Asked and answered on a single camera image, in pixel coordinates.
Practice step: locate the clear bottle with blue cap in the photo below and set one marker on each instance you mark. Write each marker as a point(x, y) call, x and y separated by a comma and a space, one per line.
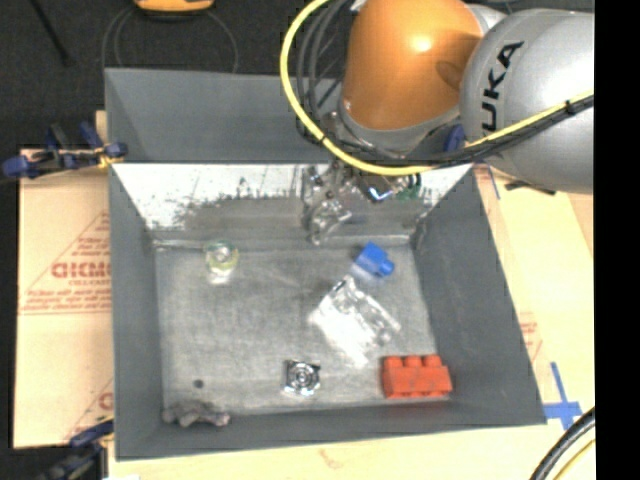
point(355, 318)

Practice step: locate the red toy brick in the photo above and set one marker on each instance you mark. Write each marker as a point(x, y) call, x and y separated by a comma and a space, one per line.
point(416, 378)

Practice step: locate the grey metal bin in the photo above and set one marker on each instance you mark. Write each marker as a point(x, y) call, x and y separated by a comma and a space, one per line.
point(250, 318)

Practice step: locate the small clear glass jar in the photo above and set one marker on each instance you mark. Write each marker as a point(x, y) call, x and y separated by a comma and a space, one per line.
point(220, 261)

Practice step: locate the grey crumpled cloth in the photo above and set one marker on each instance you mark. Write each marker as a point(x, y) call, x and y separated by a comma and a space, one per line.
point(192, 414)

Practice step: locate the clear square glass dish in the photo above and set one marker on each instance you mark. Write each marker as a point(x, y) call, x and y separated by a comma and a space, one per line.
point(301, 378)

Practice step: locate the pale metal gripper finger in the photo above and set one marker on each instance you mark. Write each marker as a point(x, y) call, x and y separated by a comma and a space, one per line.
point(315, 228)
point(336, 213)

